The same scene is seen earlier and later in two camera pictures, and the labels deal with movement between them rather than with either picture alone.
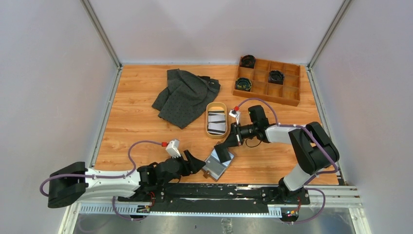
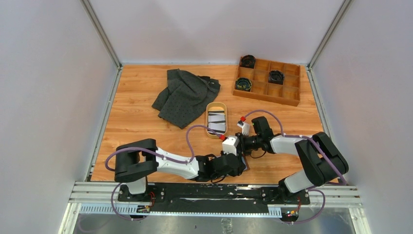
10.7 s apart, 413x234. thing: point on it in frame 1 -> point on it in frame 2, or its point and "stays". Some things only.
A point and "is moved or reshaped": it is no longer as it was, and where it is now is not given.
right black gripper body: (237, 132) -> (246, 144)
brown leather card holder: (214, 168) is moved or reshaped
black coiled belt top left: (248, 61) stays
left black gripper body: (184, 168) -> (236, 171)
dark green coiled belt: (243, 84) stays
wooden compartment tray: (288, 93) stays
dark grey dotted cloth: (184, 102) stays
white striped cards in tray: (216, 125) stays
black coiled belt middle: (276, 77) stays
